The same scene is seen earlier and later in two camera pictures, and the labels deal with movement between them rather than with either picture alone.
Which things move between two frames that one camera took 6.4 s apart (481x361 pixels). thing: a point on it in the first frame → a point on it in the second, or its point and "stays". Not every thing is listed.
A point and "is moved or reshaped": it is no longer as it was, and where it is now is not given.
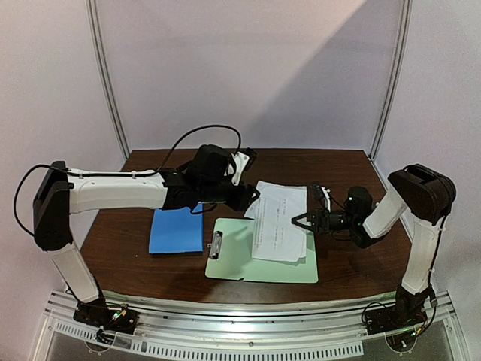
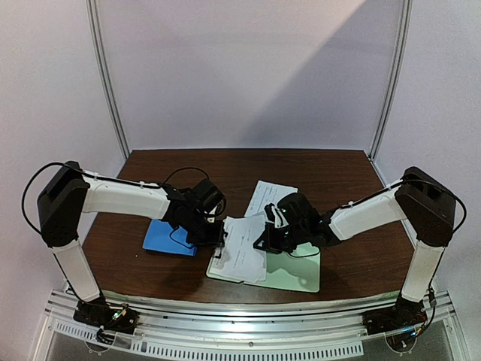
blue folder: [177, 230] stays
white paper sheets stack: [275, 235] is moved or reshaped
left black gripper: [243, 200] → [216, 240]
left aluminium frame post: [94, 22] stays
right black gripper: [316, 219] → [271, 233]
